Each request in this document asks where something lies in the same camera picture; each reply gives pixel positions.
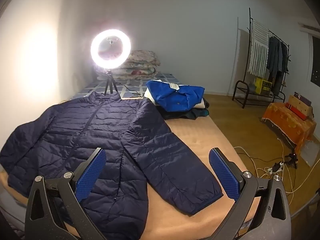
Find red box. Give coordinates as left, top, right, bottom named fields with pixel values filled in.
left=286, top=102, right=310, bottom=120

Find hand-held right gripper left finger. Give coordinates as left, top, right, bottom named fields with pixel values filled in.
left=24, top=147, right=108, bottom=240

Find folded floral quilt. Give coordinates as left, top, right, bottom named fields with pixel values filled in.
left=95, top=50, right=160, bottom=80

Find white panel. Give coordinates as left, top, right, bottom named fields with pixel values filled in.
left=300, top=140, right=320, bottom=168

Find black tripod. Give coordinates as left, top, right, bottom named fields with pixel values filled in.
left=104, top=69, right=118, bottom=95

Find grey hanging shirt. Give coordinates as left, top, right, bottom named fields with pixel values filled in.
left=266, top=36, right=283, bottom=79

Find ring light cable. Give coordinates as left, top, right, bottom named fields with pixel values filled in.
left=119, top=84, right=143, bottom=98

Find striped hanging cloth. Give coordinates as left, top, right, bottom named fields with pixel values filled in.
left=249, top=20, right=270, bottom=77

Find navy puffer jacket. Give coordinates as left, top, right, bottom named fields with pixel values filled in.
left=0, top=91, right=224, bottom=240

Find yellow crate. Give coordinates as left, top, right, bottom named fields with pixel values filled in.
left=254, top=77, right=273, bottom=96

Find folded dark clothes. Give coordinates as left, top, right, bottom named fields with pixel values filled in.
left=160, top=97, right=210, bottom=120

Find folded white garment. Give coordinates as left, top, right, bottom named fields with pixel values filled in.
left=144, top=90, right=208, bottom=109

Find white power strip with cables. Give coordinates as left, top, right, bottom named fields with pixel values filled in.
left=234, top=132, right=300, bottom=195

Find folded blue jacket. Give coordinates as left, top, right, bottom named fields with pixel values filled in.
left=146, top=79, right=205, bottom=112

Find black clothes rack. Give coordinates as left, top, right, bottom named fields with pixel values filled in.
left=232, top=7, right=292, bottom=109

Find dark window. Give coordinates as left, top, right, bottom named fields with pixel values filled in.
left=310, top=35, right=320, bottom=87

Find dark flat box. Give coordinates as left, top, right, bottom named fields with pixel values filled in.
left=294, top=92, right=312, bottom=106

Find wooden box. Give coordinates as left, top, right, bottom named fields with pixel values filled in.
left=289, top=94, right=313, bottom=115

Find orange cloth covered table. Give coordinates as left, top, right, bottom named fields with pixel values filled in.
left=261, top=102, right=317, bottom=153

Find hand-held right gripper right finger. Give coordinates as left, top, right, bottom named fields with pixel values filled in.
left=209, top=147, right=292, bottom=240

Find black hanging garment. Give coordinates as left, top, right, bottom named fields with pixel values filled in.
left=271, top=40, right=290, bottom=95

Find blue checkered bedsheet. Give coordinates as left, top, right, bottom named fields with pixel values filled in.
left=71, top=72, right=180, bottom=100

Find black clamp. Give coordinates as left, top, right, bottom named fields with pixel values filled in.
left=284, top=152, right=299, bottom=169

